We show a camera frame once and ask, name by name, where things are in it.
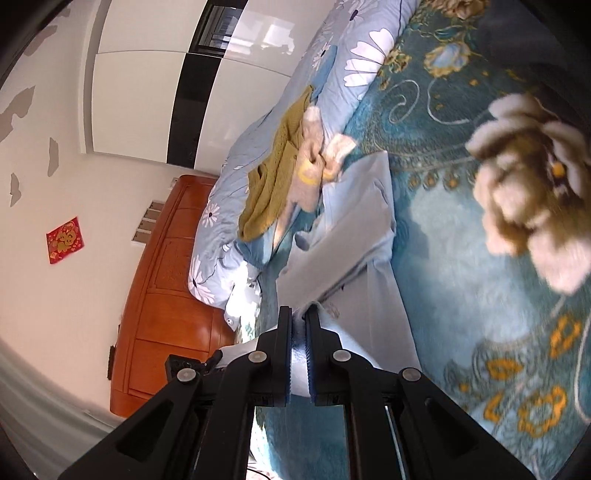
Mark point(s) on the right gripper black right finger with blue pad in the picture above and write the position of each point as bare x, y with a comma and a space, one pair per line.
400, 425

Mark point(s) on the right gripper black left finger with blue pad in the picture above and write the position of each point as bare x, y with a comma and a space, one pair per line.
198, 425

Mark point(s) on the light blue printed t-shirt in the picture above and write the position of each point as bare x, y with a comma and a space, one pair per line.
343, 267

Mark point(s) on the orange wooden headboard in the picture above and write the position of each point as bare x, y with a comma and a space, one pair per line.
161, 317

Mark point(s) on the olive green knit sweater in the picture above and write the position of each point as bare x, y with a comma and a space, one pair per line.
270, 181

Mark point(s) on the cream fluffy sweater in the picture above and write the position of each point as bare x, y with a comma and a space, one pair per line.
318, 163

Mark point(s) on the white black glossy wardrobe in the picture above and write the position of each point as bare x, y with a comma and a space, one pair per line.
176, 82

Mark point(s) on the teal floral plush blanket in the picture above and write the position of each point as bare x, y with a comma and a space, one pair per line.
488, 329

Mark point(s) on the blue daisy print duvet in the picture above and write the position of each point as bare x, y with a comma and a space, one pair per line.
340, 61

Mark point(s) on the dark navy fleece garment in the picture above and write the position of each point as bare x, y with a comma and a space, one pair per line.
511, 35

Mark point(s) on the wall switch panel row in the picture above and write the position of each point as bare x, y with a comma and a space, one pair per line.
147, 223

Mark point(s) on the red fu wall decoration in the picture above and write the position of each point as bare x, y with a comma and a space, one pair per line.
64, 240

